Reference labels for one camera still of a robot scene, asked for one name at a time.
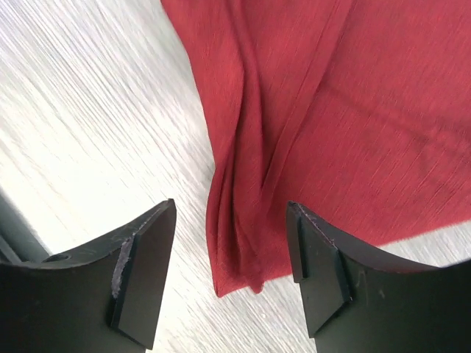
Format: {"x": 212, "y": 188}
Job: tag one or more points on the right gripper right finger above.
{"x": 359, "y": 298}

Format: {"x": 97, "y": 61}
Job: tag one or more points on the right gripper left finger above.
{"x": 102, "y": 296}

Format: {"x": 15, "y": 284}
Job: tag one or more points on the red cloth napkin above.
{"x": 360, "y": 110}

